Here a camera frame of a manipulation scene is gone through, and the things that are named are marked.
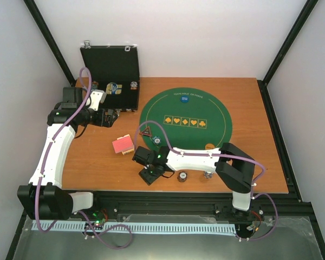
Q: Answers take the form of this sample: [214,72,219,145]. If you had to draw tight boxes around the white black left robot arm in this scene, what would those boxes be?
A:
[17,87,118,220]

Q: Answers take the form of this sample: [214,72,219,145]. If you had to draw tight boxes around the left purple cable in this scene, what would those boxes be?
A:
[35,67,133,249]

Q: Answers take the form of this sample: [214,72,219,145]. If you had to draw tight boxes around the orange round blind button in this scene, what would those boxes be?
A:
[205,143,216,150]

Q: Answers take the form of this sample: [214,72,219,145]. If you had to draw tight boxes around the brown poker chip stack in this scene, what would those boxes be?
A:
[177,172,187,183]

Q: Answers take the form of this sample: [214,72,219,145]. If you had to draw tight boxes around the purple cable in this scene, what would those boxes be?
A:
[35,67,133,249]
[134,120,278,242]

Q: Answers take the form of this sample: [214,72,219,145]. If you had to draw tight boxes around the card deck in case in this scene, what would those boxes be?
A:
[106,82,122,95]

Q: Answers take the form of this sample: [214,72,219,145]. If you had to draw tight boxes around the blue round blind button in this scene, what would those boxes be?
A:
[180,95,190,103]

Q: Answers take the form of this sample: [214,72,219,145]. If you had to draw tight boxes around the light blue slotted cable duct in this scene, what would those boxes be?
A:
[32,219,237,235]

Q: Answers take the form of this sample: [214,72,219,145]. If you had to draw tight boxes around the teal chip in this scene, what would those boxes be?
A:
[152,136,161,146]

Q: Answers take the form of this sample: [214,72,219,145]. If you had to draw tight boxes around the purple poker chip stack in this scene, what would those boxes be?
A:
[204,171,213,179]

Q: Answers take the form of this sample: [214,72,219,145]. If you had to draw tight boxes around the open black poker case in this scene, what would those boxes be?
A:
[80,45,140,111]

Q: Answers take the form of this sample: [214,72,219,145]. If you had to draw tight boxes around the purple chips in case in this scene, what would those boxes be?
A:
[130,81,138,90]

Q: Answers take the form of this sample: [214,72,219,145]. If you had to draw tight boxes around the black triangular dealer button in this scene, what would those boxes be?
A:
[139,126,152,137]

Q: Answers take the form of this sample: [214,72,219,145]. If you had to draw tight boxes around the red playing card deck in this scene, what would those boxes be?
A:
[112,134,134,155]

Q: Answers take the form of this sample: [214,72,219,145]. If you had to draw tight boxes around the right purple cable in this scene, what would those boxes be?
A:
[134,120,278,242]

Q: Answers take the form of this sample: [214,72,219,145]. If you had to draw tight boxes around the teal chips in case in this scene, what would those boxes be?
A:
[91,81,99,91]

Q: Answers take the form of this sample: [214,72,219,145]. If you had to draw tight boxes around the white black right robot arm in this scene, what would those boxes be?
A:
[132,143,255,211]

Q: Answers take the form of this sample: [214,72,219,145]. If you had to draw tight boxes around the round green poker mat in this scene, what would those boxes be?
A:
[139,87,232,150]

